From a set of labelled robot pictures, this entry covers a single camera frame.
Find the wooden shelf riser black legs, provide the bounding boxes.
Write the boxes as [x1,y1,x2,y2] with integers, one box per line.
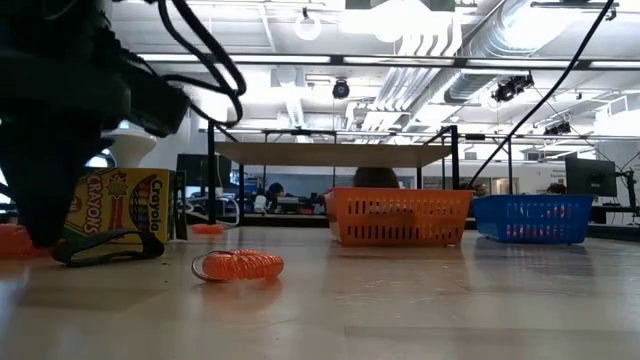
[205,122,461,231]

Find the yellow green crayon box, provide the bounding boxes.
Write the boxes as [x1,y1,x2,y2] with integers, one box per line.
[63,167,189,245]

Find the black ceiling spotlight cluster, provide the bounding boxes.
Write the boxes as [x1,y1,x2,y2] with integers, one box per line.
[492,73,535,104]

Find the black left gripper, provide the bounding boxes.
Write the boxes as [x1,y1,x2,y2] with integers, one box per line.
[0,0,132,247]

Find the small black ceiling spotlight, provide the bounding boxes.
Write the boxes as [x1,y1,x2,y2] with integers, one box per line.
[543,121,572,137]

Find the round white ceiling lamp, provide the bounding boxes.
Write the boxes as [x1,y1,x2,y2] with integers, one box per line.
[293,12,323,42]

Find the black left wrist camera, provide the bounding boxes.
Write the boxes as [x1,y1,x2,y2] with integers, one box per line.
[123,64,192,138]

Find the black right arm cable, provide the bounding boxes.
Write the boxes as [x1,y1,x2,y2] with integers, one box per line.
[467,0,616,190]

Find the black elastic band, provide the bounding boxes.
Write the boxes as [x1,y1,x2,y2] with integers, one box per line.
[52,228,166,268]

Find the orange plastic basket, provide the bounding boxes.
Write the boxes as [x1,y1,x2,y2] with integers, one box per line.
[323,187,474,247]

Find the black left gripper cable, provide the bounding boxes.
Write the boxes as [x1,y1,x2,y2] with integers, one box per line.
[149,0,248,129]

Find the dark wide monitor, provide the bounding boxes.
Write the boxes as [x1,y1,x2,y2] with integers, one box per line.
[175,153,234,189]

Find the black computer monitor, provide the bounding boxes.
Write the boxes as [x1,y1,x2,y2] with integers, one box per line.
[564,157,619,199]

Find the blue plastic basket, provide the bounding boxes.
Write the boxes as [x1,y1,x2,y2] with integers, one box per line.
[471,193,595,245]

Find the silver ventilation duct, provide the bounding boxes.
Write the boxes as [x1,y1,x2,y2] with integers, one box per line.
[442,0,591,106]

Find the white coiled cable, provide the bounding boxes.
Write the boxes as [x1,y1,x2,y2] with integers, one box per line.
[215,187,242,227]

